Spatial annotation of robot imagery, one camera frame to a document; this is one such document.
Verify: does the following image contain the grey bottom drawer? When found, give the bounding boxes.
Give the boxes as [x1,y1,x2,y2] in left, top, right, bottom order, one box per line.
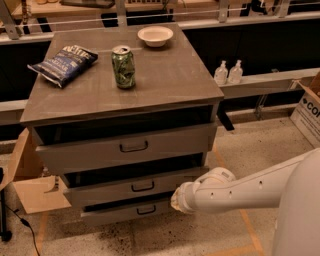
[81,191,175,226]

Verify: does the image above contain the grey drawer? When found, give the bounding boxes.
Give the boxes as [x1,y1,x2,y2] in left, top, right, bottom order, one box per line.
[81,191,175,226]
[63,166,209,207]
[36,123,216,174]

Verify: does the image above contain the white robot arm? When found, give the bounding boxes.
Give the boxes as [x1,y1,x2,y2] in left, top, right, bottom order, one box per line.
[171,148,320,256]

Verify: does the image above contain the grey drawer cabinet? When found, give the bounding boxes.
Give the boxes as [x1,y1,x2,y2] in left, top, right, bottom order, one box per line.
[19,22,225,228]

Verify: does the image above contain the grey middle drawer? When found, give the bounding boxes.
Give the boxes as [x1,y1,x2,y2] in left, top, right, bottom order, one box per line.
[63,166,209,207]

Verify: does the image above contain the grey top drawer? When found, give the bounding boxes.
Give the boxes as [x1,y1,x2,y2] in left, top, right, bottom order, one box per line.
[36,123,216,174]

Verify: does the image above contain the green soda can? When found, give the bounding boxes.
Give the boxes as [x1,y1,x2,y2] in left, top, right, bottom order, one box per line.
[111,45,135,89]

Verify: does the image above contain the left clear sanitizer bottle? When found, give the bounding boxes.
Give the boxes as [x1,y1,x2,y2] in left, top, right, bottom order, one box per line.
[214,60,228,85]

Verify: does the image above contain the clear sanitizer bottle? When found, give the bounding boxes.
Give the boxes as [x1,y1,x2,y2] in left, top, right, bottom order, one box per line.
[228,60,243,84]
[214,60,228,85]

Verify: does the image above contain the right clear sanitizer bottle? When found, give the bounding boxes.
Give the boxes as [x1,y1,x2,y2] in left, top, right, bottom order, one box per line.
[228,60,243,84]

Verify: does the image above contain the white bowl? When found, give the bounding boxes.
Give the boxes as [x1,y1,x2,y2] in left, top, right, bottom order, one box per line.
[138,26,173,48]

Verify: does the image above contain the blue chip bag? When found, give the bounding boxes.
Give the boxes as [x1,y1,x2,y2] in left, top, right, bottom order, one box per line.
[28,45,98,88]

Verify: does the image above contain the brown cardboard box left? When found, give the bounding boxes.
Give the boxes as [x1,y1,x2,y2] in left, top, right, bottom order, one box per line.
[0,129,71,214]

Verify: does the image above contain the white printed cardboard box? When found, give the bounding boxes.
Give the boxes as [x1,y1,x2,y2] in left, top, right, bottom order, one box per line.
[290,72,320,148]

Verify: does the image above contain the metal railing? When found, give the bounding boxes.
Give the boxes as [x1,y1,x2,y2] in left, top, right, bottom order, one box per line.
[0,0,320,126]

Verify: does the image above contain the black stand base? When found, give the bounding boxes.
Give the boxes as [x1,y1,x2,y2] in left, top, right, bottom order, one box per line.
[0,166,14,243]

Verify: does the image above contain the black cable on floor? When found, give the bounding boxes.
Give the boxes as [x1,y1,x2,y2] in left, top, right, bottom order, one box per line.
[4,204,42,256]

